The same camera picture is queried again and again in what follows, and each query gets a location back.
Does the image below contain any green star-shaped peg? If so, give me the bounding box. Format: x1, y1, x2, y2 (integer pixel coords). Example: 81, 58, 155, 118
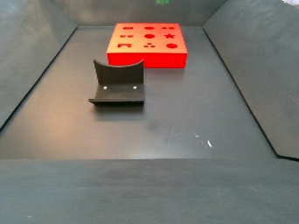
156, 0, 168, 4

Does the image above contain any black curved holder stand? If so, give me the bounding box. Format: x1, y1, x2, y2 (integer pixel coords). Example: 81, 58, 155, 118
88, 60, 145, 105

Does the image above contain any red shape sorter block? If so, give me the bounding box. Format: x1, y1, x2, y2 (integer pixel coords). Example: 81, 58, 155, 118
107, 23, 188, 68

